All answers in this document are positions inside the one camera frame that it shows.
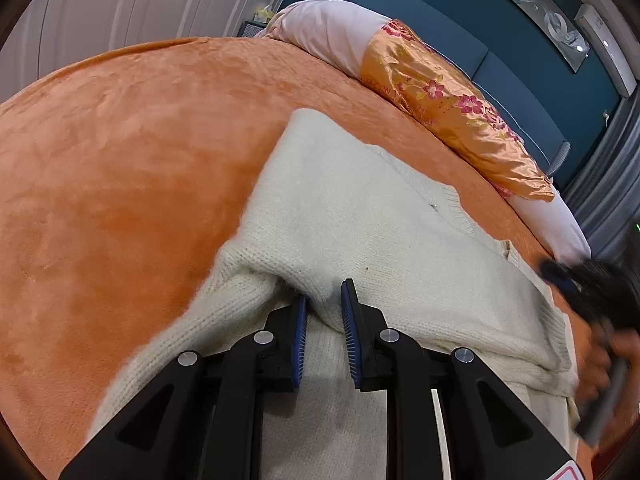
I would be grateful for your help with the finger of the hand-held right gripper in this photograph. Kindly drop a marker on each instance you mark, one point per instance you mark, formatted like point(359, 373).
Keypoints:
point(557, 272)

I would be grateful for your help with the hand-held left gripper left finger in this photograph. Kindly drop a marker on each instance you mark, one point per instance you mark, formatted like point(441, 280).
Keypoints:
point(300, 340)

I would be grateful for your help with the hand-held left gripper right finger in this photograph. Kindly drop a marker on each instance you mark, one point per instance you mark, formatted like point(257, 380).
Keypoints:
point(349, 332)

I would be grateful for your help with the cream knit sweater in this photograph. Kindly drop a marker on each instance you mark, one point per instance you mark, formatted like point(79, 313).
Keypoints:
point(380, 230)

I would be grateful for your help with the person's right hand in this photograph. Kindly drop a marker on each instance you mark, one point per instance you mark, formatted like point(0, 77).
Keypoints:
point(592, 367)

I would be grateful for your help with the grey curtain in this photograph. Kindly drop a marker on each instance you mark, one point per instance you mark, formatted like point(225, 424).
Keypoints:
point(607, 180)

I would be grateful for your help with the orange floral satin cloth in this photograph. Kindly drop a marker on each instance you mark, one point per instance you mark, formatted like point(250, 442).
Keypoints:
point(450, 105)

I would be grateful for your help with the blue upholstered headboard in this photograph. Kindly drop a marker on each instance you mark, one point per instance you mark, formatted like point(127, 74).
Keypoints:
point(520, 75)

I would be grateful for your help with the white air conditioner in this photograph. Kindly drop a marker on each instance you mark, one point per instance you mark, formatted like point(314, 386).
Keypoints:
point(607, 45)

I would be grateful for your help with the orange fleece blanket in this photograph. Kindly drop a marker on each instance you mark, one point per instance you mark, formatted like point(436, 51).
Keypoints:
point(110, 200)

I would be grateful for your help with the long pale pink pillow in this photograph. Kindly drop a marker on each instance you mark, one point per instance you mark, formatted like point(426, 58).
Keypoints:
point(325, 30)

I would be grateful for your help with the blue nightstand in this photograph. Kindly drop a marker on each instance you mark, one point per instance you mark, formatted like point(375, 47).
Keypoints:
point(252, 29)

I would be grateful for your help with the tissue box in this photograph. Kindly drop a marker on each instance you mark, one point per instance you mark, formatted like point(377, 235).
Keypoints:
point(263, 14)

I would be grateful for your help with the white panelled wardrobe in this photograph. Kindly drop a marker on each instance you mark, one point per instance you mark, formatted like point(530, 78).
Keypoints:
point(125, 5)

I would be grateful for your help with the long grey wall picture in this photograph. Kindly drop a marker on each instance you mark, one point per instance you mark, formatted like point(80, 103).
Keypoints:
point(540, 5)

